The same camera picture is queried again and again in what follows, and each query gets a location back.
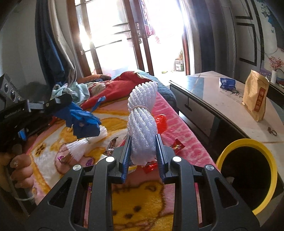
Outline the white foam fruit net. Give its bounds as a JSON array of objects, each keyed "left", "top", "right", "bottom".
[{"left": 127, "top": 81, "right": 157, "bottom": 166}]

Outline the yellow rimmed trash bin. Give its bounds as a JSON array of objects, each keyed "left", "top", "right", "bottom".
[{"left": 216, "top": 139, "right": 278, "bottom": 215}]

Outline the person's left hand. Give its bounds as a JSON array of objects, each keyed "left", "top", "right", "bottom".
[{"left": 1, "top": 139, "right": 34, "bottom": 192}]

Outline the small red candy wrapper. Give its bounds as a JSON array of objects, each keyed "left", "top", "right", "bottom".
[{"left": 170, "top": 139, "right": 185, "bottom": 155}]

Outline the pink patterned blanket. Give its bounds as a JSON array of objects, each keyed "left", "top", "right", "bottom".
[{"left": 28, "top": 94, "right": 213, "bottom": 230}]

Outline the red crinkled wrapper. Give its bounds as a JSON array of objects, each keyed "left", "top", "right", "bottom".
[{"left": 154, "top": 114, "right": 168, "bottom": 134}]

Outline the white pleated foam net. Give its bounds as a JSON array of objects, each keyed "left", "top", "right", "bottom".
[{"left": 66, "top": 125, "right": 108, "bottom": 161}]

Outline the dark blue curtain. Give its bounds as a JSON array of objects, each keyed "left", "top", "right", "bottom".
[{"left": 35, "top": 1, "right": 77, "bottom": 88}]

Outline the light blue cloth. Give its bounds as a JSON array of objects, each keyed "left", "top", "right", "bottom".
[{"left": 50, "top": 82, "right": 90, "bottom": 105}]

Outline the dark blue quilted cushion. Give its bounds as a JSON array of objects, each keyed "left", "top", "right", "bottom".
[{"left": 137, "top": 70, "right": 179, "bottom": 113}]

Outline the red garment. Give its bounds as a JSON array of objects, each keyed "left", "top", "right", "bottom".
[{"left": 80, "top": 71, "right": 151, "bottom": 110}]

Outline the white coffee table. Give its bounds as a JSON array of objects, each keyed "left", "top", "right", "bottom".
[{"left": 170, "top": 71, "right": 283, "bottom": 226}]

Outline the blue snack packet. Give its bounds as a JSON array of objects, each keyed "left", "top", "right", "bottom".
[{"left": 219, "top": 77, "right": 236, "bottom": 90}]

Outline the brown paper bag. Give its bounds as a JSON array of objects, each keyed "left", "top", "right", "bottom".
[{"left": 242, "top": 70, "right": 270, "bottom": 122}]

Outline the brown framed glass door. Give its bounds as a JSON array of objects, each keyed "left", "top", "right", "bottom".
[{"left": 66, "top": 1, "right": 190, "bottom": 77}]

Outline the white vase with flowers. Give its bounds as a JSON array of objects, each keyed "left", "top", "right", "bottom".
[{"left": 269, "top": 56, "right": 283, "bottom": 84}]

